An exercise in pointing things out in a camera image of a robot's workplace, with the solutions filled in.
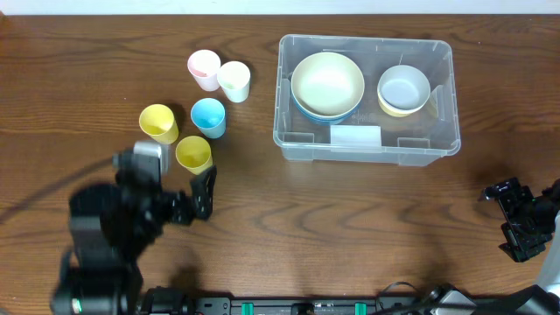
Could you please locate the yellow cup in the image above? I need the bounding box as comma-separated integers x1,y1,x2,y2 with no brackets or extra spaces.
175,136,214,175
139,104,179,144

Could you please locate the blue cup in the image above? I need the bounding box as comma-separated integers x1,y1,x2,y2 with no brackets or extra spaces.
191,98,226,139

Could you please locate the pale green cup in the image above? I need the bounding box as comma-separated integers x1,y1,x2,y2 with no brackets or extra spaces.
217,61,251,103

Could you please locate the pink cup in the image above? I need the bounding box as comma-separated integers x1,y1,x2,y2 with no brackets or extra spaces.
187,50,221,92

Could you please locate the yellow small bowl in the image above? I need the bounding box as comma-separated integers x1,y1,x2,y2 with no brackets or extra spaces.
378,97,419,117

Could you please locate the white small bowl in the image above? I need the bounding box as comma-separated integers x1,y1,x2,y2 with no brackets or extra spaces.
377,85,431,117

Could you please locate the dark blue large bowl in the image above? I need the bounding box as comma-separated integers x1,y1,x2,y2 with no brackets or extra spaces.
302,112,351,125

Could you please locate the grey small bowl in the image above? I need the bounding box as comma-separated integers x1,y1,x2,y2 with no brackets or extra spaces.
377,65,431,113

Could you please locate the beige large bowl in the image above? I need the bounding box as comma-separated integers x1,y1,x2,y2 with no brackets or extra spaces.
290,52,366,116

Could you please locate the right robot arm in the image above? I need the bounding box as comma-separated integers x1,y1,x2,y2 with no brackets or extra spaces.
423,178,559,314

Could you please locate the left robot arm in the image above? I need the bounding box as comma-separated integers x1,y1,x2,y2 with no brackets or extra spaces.
50,150,217,315

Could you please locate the clear plastic storage bin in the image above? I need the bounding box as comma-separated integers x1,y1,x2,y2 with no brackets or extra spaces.
273,34,461,166

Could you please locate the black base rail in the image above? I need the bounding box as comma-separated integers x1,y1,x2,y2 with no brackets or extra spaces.
139,286,421,315

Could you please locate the left black cable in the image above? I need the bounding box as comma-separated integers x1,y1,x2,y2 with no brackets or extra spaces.
0,155,117,227

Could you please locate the black cable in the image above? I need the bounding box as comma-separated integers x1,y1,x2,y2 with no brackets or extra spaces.
0,155,117,227
371,281,482,315

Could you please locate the right black cable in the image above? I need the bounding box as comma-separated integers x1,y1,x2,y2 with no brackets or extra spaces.
371,281,482,315

